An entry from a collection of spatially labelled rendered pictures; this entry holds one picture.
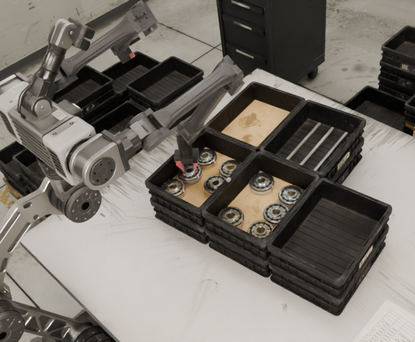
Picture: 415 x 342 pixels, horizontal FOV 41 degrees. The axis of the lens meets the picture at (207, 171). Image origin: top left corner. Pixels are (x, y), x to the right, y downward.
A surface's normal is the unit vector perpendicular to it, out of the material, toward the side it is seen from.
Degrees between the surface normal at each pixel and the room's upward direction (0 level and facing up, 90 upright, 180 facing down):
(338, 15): 0
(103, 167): 90
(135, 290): 0
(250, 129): 0
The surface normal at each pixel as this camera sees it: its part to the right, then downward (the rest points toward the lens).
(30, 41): 0.70, 0.43
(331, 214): -0.12, -0.71
